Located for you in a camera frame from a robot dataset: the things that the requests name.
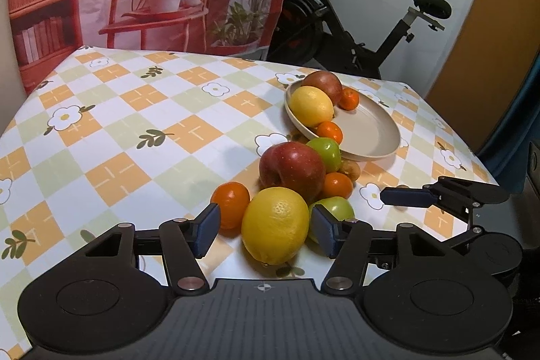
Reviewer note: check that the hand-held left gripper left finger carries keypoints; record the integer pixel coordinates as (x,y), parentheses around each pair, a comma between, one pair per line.
(206,231)

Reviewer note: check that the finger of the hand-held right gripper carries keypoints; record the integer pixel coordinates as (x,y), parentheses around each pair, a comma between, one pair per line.
(405,196)

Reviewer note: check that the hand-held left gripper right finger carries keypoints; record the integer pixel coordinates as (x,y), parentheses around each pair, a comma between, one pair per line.
(322,229)

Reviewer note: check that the green apple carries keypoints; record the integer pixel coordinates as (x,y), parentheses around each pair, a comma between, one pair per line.
(327,151)
(339,209)

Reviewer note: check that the orange tangerine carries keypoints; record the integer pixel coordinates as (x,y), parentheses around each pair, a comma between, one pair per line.
(337,185)
(349,99)
(230,204)
(330,131)

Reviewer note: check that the yellow lemon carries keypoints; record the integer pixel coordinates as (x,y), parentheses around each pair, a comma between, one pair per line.
(310,105)
(274,225)

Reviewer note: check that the brown kiwi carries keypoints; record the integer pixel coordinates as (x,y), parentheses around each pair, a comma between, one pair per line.
(351,170)

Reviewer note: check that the bright red apple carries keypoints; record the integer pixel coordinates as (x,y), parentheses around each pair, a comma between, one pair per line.
(291,170)

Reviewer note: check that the beige round plate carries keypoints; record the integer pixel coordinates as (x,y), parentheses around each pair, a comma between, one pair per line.
(371,132)

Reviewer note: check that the checkered floral tablecloth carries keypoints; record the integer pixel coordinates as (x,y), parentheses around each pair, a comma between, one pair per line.
(126,132)

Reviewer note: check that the dark teal cloth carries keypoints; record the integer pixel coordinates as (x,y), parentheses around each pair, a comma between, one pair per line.
(519,119)

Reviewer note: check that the dark red apple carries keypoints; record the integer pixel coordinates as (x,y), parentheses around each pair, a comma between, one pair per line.
(325,83)

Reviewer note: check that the brown wooden door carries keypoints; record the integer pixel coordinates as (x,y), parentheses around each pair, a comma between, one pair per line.
(485,69)

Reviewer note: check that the black exercise bike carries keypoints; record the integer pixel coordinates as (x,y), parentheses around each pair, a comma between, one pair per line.
(303,27)

